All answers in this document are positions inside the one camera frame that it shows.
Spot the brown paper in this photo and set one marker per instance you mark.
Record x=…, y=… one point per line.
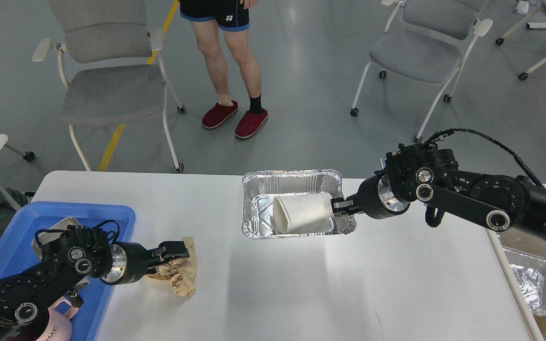
x=183, y=271

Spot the pink plastic mug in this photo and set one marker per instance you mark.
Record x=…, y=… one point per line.
x=51, y=326

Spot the white paper cup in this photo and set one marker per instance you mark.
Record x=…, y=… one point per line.
x=301, y=213

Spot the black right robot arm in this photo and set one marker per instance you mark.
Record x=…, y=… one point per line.
x=424, y=172

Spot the small steel tray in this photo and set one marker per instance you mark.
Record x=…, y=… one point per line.
x=50, y=234

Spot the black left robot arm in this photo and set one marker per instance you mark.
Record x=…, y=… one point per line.
x=68, y=256

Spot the grey office chair right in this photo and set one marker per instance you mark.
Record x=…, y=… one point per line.
x=423, y=58

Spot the grey office chair left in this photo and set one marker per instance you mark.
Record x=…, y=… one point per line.
x=97, y=30

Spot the grey office chair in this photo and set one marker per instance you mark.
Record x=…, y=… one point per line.
x=97, y=30
x=423, y=58

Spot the aluminium foil tray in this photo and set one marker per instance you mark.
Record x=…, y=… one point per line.
x=261, y=187

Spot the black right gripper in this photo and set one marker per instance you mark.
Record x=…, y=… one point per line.
x=373, y=198

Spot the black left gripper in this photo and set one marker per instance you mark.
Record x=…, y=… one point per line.
x=130, y=261

